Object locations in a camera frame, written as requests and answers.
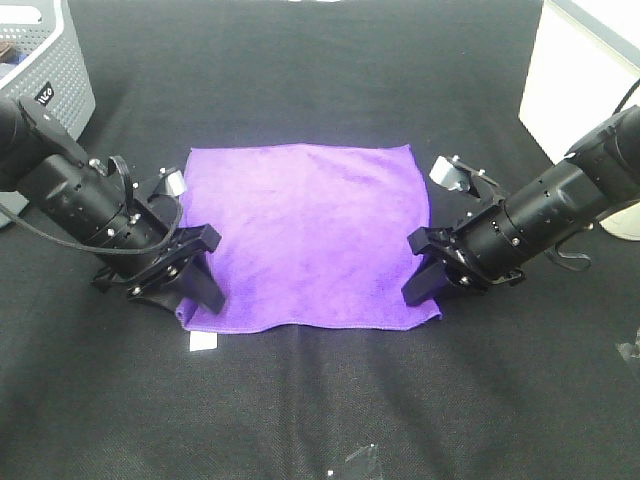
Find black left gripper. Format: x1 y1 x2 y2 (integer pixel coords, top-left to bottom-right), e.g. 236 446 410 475
91 224 226 318

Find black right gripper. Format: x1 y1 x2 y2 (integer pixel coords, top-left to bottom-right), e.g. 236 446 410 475
401 227 526 306

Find purple microfiber towel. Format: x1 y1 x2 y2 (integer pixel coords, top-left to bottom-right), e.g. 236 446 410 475
176 144 440 334

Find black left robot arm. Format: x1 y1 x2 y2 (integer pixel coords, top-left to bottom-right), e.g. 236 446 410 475
1 96 225 313

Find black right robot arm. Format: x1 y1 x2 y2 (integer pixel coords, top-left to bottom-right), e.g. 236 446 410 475
401 106 639 306

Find black fabric table cover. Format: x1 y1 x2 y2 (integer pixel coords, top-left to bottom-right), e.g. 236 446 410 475
1 1 639 479

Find clear tape piece bottom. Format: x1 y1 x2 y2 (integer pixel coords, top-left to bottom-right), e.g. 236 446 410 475
326 443 384 480

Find clear tape piece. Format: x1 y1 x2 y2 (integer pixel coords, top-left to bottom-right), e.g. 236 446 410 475
326 443 384 480
616 329 640 365

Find clear tape piece right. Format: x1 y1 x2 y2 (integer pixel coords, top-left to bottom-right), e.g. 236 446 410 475
616 329 640 365

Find grey perforated plastic basket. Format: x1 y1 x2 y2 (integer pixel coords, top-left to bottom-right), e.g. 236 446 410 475
0 0 97 230

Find white plastic storage bin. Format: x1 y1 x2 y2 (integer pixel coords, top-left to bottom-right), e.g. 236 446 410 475
518 0 640 242

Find clothes inside basket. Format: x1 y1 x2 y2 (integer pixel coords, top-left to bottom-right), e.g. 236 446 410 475
0 41 21 65

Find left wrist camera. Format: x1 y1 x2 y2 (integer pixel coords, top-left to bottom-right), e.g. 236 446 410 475
144 167 187 198

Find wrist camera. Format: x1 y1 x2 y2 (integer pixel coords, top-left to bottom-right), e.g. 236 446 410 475
144 167 187 198
429 155 499 199

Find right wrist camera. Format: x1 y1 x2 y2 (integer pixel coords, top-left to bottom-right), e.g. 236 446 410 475
429 155 499 199

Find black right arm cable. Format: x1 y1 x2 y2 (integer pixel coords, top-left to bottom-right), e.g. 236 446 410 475
544 74 640 274

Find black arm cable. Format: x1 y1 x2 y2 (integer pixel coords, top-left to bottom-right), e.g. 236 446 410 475
544 74 640 274
0 154 185 256

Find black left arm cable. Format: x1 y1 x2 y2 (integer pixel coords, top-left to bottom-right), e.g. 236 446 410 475
0 154 185 256

